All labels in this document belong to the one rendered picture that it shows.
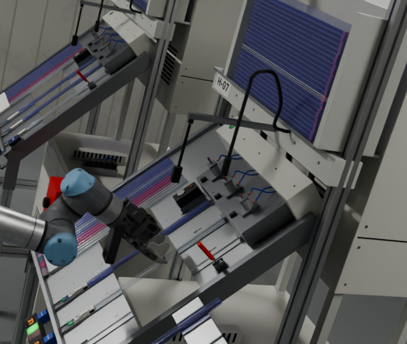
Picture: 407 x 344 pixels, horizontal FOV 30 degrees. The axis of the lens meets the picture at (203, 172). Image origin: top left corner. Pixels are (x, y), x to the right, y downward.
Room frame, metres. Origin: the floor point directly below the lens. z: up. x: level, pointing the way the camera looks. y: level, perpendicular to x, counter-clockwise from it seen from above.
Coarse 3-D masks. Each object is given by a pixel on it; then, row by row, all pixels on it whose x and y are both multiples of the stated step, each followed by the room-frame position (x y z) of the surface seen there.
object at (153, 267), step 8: (216, 224) 1.86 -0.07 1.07; (200, 232) 1.86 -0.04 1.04; (208, 232) 1.85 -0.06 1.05; (192, 240) 1.84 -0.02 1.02; (176, 248) 1.83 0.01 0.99; (184, 248) 1.83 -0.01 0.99; (168, 256) 1.82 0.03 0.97; (152, 264) 1.81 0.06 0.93; (160, 264) 1.81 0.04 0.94; (144, 272) 1.79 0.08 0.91; (136, 280) 1.78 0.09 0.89; (120, 288) 1.77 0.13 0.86; (112, 296) 1.76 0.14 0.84; (96, 304) 1.75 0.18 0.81; (72, 320) 1.73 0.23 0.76
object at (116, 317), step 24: (72, 264) 1.98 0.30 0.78; (96, 264) 1.93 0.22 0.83; (48, 288) 1.92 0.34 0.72; (72, 288) 1.87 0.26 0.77; (96, 288) 1.83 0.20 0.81; (72, 312) 1.78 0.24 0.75; (96, 312) 1.74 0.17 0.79; (120, 312) 1.70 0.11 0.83; (72, 336) 1.69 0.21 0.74; (96, 336) 1.65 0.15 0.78; (120, 336) 1.62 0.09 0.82
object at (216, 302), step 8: (208, 304) 1.44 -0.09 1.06; (216, 304) 1.44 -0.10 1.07; (200, 312) 1.43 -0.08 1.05; (208, 312) 1.43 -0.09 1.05; (184, 320) 1.42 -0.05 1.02; (192, 320) 1.42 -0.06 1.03; (176, 328) 1.41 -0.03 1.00; (184, 328) 1.41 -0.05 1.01; (160, 336) 1.40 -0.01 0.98; (168, 336) 1.40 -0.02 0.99
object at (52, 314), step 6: (36, 258) 2.04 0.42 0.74; (36, 264) 2.01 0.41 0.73; (36, 270) 1.98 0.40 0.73; (42, 276) 1.95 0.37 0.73; (42, 282) 1.92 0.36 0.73; (42, 288) 1.89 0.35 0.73; (48, 294) 1.87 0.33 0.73; (48, 300) 1.83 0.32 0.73; (48, 306) 1.80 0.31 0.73; (48, 312) 1.78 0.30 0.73; (54, 312) 1.79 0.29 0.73; (54, 318) 1.75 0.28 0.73; (54, 324) 1.73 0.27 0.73; (54, 330) 1.70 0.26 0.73; (60, 330) 1.72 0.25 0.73; (60, 336) 1.67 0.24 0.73; (60, 342) 1.65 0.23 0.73
